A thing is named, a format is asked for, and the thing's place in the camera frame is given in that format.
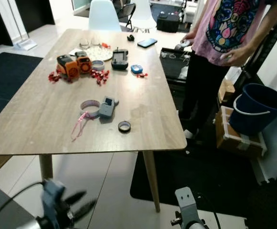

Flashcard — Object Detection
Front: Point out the person's left hand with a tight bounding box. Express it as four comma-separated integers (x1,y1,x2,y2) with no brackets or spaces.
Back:
221,46,252,67

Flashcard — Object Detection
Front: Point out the person's right hand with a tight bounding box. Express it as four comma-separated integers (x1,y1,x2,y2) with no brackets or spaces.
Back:
181,32,198,48

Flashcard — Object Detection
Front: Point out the light wooden table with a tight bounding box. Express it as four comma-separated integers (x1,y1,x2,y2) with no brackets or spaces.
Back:
0,29,187,214

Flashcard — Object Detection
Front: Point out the black tape roll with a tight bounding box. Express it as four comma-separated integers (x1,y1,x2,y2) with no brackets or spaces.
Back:
118,121,132,134

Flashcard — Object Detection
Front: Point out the large grey tape roll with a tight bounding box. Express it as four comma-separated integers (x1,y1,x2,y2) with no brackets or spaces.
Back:
80,99,101,117

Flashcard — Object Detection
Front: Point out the grey handheld device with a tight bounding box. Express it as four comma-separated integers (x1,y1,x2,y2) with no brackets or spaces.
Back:
99,97,119,119

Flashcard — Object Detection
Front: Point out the taped cardboard box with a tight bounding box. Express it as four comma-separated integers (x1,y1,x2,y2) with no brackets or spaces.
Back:
215,106,267,158

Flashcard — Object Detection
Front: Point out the dark blue bucket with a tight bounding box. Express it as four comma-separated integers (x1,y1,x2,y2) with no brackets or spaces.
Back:
229,83,277,136

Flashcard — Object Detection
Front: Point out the large orange black device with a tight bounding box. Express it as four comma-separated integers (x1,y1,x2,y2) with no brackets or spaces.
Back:
57,55,79,79

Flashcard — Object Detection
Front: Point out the black carpet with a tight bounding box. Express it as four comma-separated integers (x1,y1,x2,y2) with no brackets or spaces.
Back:
0,52,44,127

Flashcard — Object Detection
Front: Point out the small orange black device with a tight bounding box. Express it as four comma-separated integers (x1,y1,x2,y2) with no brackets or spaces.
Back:
75,52,92,75

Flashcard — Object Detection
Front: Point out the person in pink shirt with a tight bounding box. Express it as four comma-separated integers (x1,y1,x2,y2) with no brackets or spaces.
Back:
179,0,277,140

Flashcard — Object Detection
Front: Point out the small blue object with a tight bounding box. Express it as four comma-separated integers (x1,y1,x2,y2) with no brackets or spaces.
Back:
131,64,144,74

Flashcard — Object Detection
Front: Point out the black remote controller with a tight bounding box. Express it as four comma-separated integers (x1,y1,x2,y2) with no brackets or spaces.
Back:
111,49,129,71

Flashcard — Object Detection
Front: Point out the white round plate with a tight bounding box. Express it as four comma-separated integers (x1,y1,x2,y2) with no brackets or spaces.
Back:
69,46,113,61

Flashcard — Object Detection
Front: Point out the black side table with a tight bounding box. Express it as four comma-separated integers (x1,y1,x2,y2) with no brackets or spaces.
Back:
160,47,192,82

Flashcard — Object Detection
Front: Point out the dark smartphone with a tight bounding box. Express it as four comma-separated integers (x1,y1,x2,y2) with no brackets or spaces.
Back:
137,38,158,48

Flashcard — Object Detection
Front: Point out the white floor stand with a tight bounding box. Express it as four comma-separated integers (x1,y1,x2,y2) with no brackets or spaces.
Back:
7,0,38,51

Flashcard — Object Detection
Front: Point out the pale blue plastic chair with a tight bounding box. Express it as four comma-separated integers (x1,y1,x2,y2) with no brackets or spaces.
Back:
88,0,121,31

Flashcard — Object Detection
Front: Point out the white plastic chair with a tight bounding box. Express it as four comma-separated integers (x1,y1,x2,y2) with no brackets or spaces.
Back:
131,0,158,31

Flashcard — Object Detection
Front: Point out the black folding chair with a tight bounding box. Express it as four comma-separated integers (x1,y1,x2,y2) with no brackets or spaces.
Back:
119,2,136,29

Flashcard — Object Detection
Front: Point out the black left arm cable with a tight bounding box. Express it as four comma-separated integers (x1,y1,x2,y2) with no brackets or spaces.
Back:
0,180,44,229

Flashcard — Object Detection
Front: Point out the pink lanyard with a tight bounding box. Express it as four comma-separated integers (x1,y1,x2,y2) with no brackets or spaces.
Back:
72,112,91,141

